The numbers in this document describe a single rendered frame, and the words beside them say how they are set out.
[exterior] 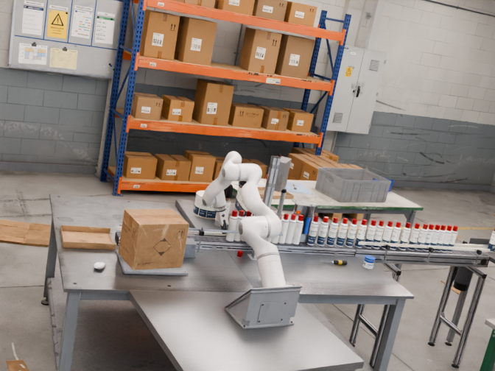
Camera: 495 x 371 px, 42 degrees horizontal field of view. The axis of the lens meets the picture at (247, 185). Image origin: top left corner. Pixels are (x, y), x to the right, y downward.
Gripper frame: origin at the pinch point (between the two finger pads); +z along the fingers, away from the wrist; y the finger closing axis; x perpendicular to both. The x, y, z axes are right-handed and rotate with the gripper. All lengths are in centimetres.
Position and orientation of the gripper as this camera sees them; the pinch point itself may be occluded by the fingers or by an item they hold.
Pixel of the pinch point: (224, 230)
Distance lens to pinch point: 415.7
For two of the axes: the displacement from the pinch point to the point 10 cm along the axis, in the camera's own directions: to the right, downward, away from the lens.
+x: -9.3, 2.5, -2.5
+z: 1.4, 9.2, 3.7
